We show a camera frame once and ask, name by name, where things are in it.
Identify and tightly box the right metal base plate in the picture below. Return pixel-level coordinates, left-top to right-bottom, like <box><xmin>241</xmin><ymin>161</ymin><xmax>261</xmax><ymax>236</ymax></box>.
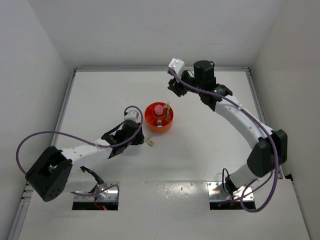
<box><xmin>207</xmin><ymin>181</ymin><xmax>254</xmax><ymax>203</ymax></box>

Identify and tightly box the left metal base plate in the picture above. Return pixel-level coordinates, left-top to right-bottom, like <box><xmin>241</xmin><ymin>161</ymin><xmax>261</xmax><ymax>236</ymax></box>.
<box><xmin>73</xmin><ymin>181</ymin><xmax>120</xmax><ymax>204</ymax></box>

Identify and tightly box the metal base plate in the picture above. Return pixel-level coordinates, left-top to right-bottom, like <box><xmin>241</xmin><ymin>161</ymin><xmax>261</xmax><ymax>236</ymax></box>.
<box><xmin>73</xmin><ymin>181</ymin><xmax>120</xmax><ymax>204</ymax></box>
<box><xmin>207</xmin><ymin>181</ymin><xmax>254</xmax><ymax>203</ymax></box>

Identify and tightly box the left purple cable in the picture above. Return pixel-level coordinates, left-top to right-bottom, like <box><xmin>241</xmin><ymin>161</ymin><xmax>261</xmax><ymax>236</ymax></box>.
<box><xmin>16</xmin><ymin>105</ymin><xmax>145</xmax><ymax>197</ymax></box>

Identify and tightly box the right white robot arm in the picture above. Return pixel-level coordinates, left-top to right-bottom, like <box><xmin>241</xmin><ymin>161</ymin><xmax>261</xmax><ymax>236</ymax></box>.
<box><xmin>168</xmin><ymin>58</ymin><xmax>288</xmax><ymax>195</ymax></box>

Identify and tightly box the pink capped glue bottle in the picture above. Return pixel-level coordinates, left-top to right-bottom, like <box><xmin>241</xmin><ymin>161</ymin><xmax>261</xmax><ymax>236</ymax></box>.
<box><xmin>154</xmin><ymin>104</ymin><xmax>164</xmax><ymax>116</ymax></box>

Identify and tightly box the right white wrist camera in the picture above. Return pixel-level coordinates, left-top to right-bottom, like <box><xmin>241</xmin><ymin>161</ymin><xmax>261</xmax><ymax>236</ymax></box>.
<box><xmin>168</xmin><ymin>58</ymin><xmax>186</xmax><ymax>78</ymax></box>

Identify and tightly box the orange round divided container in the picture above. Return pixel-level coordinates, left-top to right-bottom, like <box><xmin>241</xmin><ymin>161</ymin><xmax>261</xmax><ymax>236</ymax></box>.
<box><xmin>144</xmin><ymin>102</ymin><xmax>174</xmax><ymax>134</ymax></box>

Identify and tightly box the green glue stick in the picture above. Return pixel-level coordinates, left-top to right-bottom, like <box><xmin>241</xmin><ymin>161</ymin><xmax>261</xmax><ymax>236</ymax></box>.
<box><xmin>163</xmin><ymin>104</ymin><xmax>171</xmax><ymax>121</ymax></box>

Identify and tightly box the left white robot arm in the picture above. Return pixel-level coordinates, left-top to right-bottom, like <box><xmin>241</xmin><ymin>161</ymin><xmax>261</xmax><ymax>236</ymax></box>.
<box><xmin>25</xmin><ymin>119</ymin><xmax>144</xmax><ymax>202</ymax></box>

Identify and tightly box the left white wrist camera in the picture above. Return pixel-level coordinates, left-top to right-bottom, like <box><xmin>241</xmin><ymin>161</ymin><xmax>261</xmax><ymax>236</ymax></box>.
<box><xmin>123</xmin><ymin>110</ymin><xmax>140</xmax><ymax>123</ymax></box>

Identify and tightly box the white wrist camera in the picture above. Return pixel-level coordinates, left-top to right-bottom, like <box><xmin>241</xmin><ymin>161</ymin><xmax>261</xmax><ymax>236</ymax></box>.
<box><xmin>123</xmin><ymin>110</ymin><xmax>140</xmax><ymax>123</ymax></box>
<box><xmin>168</xmin><ymin>58</ymin><xmax>186</xmax><ymax>78</ymax></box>

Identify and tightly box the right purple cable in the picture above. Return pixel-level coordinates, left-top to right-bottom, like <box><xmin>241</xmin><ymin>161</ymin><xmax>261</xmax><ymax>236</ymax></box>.
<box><xmin>168</xmin><ymin>69</ymin><xmax>280</xmax><ymax>213</ymax></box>

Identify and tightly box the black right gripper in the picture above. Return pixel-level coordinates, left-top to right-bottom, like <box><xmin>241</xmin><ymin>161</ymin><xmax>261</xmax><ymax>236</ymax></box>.
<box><xmin>168</xmin><ymin>70</ymin><xmax>203</xmax><ymax>97</ymax></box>

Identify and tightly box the small tan barcode box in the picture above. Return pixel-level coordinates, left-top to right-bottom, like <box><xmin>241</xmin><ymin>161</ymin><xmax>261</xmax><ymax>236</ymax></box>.
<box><xmin>147</xmin><ymin>140</ymin><xmax>155</xmax><ymax>147</ymax></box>

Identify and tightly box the purple cable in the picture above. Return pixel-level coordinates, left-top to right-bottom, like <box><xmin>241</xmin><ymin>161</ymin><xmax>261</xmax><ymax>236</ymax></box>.
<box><xmin>16</xmin><ymin>105</ymin><xmax>145</xmax><ymax>197</ymax></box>
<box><xmin>168</xmin><ymin>69</ymin><xmax>280</xmax><ymax>213</ymax></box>

